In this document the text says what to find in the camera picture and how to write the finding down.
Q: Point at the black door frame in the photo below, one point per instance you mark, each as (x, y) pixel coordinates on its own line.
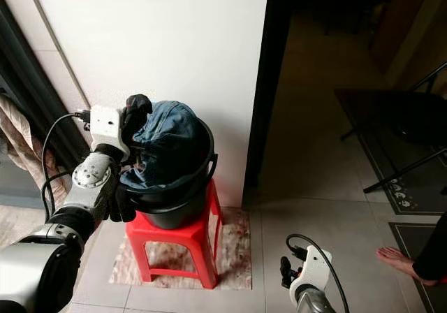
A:
(265, 117)

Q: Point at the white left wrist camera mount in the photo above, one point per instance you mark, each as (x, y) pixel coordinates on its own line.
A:
(108, 128)

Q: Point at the brown wooden door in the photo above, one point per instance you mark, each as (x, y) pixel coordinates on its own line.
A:
(405, 19)

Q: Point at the plain dark doormat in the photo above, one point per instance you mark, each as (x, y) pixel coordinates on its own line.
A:
(419, 236)

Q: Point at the beige hanging towel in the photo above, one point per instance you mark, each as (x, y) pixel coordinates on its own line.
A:
(28, 152)

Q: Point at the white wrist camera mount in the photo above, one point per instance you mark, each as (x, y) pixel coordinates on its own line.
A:
(108, 128)
(314, 267)

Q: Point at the red plastic stool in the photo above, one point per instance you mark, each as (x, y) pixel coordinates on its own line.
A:
(174, 242)

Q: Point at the bare person foot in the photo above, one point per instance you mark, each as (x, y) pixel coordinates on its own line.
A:
(401, 260)

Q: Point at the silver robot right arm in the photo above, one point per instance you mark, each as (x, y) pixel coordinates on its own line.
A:
(312, 301)

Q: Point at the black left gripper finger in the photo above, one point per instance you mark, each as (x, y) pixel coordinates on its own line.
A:
(138, 107)

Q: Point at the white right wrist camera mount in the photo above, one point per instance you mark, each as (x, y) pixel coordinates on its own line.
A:
(314, 267)

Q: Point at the black plastic bucket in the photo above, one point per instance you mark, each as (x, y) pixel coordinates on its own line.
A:
(174, 214)

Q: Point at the dark rug with white pattern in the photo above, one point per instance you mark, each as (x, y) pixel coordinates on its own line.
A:
(408, 201)

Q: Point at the person leg in black trousers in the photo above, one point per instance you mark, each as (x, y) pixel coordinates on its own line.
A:
(436, 253)

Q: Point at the dark sliding window frame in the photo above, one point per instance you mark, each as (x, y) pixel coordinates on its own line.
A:
(35, 82)

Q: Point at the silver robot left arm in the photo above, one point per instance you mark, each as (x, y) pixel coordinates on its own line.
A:
(42, 271)

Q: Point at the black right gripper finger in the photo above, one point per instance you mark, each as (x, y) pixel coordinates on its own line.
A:
(285, 267)

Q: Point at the blue denim jeans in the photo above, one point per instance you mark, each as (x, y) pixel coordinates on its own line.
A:
(167, 142)

